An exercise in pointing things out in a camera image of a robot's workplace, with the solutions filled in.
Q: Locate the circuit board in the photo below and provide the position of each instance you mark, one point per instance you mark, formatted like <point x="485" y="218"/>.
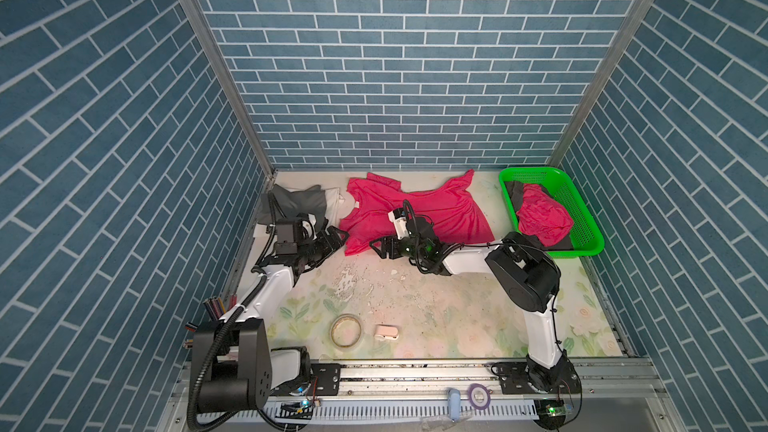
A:
<point x="300" y="410"/>
<point x="551" y="414"/>

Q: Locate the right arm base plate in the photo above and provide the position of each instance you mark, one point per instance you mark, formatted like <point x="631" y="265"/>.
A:
<point x="516" y="378"/>

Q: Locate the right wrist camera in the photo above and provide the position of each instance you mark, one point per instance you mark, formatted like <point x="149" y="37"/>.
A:
<point x="399" y="219"/>

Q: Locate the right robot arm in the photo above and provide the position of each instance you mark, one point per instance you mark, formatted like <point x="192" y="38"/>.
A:
<point x="525" y="272"/>

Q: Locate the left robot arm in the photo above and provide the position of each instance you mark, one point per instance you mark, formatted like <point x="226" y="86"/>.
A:
<point x="233" y="367"/>

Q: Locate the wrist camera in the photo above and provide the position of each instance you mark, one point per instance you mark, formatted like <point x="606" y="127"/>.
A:
<point x="399" y="219"/>
<point x="287" y="236"/>

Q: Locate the blue white small bottle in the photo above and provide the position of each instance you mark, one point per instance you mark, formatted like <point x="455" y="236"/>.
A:
<point x="454" y="404"/>

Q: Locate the right circuit board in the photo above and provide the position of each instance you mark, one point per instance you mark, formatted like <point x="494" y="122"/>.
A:
<point x="551" y="414"/>

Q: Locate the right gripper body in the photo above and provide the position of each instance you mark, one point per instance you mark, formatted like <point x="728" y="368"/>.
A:
<point x="411" y="252"/>

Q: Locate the magenta t shirt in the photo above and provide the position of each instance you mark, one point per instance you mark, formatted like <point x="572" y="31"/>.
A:
<point x="455" y="215"/>
<point x="543" y="218"/>

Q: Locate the green plastic basket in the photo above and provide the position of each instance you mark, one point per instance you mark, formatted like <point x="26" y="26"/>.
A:
<point x="586" y="238"/>

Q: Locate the folded grey t shirt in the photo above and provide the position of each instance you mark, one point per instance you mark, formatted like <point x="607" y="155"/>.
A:
<point x="289" y="204"/>

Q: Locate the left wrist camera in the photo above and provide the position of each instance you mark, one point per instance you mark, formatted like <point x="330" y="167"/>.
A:
<point x="287" y="236"/>

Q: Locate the aluminium rail frame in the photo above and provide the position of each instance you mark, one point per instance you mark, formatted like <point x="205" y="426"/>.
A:
<point x="618" y="394"/>

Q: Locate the left circuit board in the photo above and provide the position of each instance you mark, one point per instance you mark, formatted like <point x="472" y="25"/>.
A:
<point x="300" y="410"/>

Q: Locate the pink eraser block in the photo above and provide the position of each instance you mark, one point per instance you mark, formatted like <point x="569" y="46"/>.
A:
<point x="383" y="332"/>

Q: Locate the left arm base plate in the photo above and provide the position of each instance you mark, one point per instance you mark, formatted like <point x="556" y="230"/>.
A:
<point x="313" y="380"/>

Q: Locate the tape roll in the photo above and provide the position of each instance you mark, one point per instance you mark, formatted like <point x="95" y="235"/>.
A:
<point x="346" y="331"/>

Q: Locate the cup of coloured pencils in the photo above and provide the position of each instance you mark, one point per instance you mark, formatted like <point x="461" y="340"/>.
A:
<point x="215" y="308"/>

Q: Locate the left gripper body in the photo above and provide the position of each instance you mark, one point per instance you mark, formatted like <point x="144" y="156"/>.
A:
<point x="307" y="251"/>

